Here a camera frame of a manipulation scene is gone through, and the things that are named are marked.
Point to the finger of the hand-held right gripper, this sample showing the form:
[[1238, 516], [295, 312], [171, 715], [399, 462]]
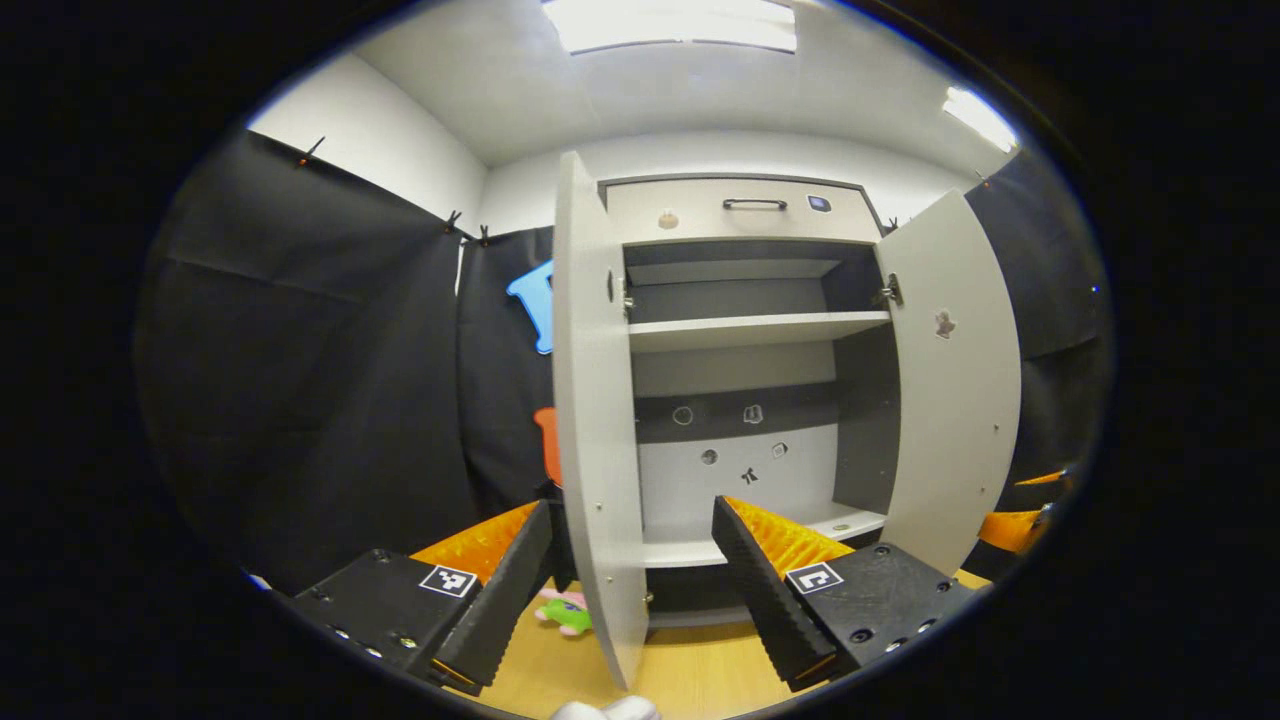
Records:
[[1045, 479], [1010, 528]]

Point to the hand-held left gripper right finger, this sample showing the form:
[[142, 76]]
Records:
[[760, 590]]

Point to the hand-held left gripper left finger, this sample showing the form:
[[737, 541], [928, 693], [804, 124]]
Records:
[[510, 590]]

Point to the grey cabinet door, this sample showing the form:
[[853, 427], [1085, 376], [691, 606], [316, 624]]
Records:
[[950, 420], [595, 420]]

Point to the grey double-door shoe cabinet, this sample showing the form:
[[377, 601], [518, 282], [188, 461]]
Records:
[[680, 490]]

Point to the pink and green plush toy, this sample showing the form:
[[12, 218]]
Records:
[[570, 618]]

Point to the black backdrop cloth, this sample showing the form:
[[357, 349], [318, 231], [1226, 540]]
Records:
[[300, 400]]

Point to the small ceiling light panel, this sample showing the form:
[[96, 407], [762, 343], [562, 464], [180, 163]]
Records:
[[980, 118]]

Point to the large ceiling light panel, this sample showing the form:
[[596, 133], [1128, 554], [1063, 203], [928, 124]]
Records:
[[670, 22]]

